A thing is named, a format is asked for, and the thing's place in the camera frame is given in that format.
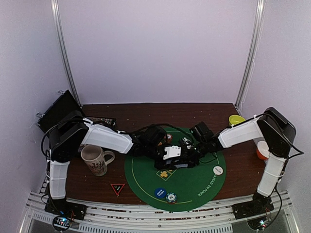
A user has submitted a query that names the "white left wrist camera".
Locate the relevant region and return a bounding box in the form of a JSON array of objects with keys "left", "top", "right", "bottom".
[{"left": 163, "top": 146, "right": 181, "bottom": 160}]

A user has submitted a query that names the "aluminium frame post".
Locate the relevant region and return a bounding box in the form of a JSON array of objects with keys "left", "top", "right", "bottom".
[
  {"left": 51, "top": 0, "right": 82, "bottom": 107},
  {"left": 235, "top": 0, "right": 266, "bottom": 113}
]

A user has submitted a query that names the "blue small blind button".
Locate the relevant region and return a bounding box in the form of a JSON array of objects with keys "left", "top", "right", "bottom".
[{"left": 154, "top": 188, "right": 167, "bottom": 199}]

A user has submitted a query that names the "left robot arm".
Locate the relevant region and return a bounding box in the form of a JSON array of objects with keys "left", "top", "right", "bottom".
[{"left": 44, "top": 111, "right": 166, "bottom": 216}]

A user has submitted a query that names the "round green poker mat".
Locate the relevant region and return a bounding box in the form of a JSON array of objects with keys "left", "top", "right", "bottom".
[{"left": 124, "top": 126, "right": 227, "bottom": 211}]

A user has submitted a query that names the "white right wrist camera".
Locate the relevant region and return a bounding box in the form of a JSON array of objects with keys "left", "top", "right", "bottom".
[{"left": 178, "top": 137, "right": 193, "bottom": 150}]

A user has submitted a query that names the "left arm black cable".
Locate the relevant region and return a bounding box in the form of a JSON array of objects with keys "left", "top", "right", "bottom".
[{"left": 121, "top": 123, "right": 185, "bottom": 136}]

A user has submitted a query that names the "white floral mug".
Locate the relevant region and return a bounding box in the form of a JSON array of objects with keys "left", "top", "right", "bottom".
[{"left": 81, "top": 145, "right": 115, "bottom": 177}]

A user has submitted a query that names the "red poker chip stack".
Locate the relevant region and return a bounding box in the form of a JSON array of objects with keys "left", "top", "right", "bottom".
[{"left": 167, "top": 133, "right": 173, "bottom": 143}]

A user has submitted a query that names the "right aluminium frame post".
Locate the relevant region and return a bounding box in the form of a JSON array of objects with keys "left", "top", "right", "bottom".
[{"left": 235, "top": 0, "right": 266, "bottom": 113}]

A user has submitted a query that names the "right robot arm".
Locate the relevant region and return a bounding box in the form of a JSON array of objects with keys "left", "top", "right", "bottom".
[{"left": 189, "top": 107, "right": 296, "bottom": 215}]

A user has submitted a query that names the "blue poker chip stack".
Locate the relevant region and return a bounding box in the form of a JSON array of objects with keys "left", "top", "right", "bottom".
[{"left": 166, "top": 192, "right": 177, "bottom": 204}]

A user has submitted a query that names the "orange bowl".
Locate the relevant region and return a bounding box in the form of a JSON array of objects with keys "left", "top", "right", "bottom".
[{"left": 256, "top": 141, "right": 269, "bottom": 161}]

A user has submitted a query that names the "left aluminium frame post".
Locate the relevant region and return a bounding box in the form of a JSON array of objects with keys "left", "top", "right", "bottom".
[{"left": 51, "top": 0, "right": 82, "bottom": 107}]

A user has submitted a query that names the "black poker case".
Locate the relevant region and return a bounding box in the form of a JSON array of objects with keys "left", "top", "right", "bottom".
[{"left": 36, "top": 89, "right": 117, "bottom": 134}]

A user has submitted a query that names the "red black triangle token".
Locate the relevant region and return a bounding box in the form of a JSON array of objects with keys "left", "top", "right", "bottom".
[{"left": 110, "top": 183, "right": 125, "bottom": 197}]

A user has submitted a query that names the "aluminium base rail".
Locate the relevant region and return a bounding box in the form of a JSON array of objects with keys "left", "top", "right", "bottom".
[{"left": 17, "top": 191, "right": 302, "bottom": 233}]

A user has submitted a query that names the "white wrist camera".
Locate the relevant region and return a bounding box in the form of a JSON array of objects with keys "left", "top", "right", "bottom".
[
  {"left": 163, "top": 146, "right": 181, "bottom": 160},
  {"left": 178, "top": 137, "right": 193, "bottom": 150}
]

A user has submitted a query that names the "blue playing card deck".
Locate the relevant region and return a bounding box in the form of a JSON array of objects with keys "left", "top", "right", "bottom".
[{"left": 173, "top": 164, "right": 189, "bottom": 169}]

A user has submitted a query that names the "green bowl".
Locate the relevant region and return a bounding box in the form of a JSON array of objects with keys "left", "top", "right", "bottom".
[{"left": 228, "top": 115, "right": 245, "bottom": 126}]

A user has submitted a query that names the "white dealer button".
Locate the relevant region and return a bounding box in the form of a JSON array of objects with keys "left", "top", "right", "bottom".
[{"left": 213, "top": 166, "right": 224, "bottom": 176}]

